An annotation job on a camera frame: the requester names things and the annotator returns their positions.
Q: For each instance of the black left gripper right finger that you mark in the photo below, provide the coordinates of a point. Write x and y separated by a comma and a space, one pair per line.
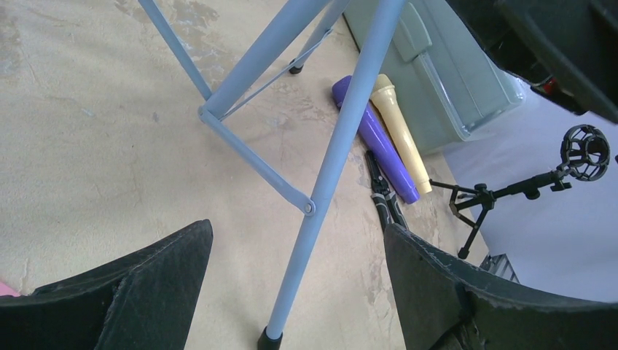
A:
444, 302

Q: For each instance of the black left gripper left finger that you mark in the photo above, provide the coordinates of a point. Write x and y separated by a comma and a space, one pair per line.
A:
144, 300

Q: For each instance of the pink sheet music page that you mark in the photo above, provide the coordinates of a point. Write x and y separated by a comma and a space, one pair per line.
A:
6, 290

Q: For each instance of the purple microphone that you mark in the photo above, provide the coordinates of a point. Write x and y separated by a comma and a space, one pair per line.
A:
374, 136

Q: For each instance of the light blue music stand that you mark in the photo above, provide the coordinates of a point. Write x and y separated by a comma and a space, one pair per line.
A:
232, 93

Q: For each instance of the black shock mount tripod stand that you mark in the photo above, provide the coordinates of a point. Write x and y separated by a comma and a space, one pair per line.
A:
585, 156

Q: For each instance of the cream microphone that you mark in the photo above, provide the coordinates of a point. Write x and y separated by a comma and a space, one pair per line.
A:
384, 98

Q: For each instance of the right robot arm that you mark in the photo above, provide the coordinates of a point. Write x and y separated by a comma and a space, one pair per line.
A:
566, 51

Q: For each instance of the black pruning shears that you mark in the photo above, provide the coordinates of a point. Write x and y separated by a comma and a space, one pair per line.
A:
382, 196

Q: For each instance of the clear plastic storage box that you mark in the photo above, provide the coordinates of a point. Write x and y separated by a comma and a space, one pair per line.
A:
446, 86

